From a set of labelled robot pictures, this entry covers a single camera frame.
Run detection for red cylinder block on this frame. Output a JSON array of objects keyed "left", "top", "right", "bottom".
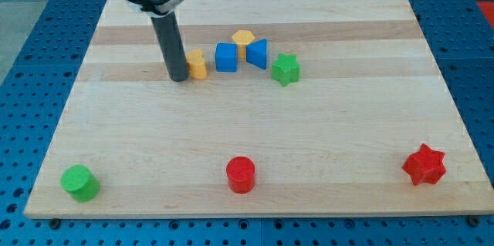
[{"left": 225, "top": 157, "right": 255, "bottom": 194}]

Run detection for green star block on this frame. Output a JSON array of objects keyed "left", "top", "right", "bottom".
[{"left": 271, "top": 53, "right": 300, "bottom": 86}]

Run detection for wooden board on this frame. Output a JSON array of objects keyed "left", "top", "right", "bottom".
[{"left": 25, "top": 0, "right": 493, "bottom": 219}]

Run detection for red star block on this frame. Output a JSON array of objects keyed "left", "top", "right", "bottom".
[{"left": 402, "top": 143, "right": 447, "bottom": 186}]

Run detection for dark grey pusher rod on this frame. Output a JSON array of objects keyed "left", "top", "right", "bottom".
[{"left": 151, "top": 12, "right": 189, "bottom": 82}]

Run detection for yellow heart block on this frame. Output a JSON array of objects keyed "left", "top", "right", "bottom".
[{"left": 186, "top": 49, "right": 208, "bottom": 79}]

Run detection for blue cube block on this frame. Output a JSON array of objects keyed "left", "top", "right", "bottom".
[{"left": 215, "top": 43, "right": 237, "bottom": 72}]

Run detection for blue triangle block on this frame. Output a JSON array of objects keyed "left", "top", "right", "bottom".
[{"left": 246, "top": 39, "right": 268, "bottom": 69}]

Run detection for green cylinder block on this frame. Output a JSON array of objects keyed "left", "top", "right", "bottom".
[{"left": 60, "top": 164, "right": 100, "bottom": 202}]

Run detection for yellow hexagon block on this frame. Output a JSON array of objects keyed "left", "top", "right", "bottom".
[{"left": 232, "top": 30, "right": 255, "bottom": 60}]

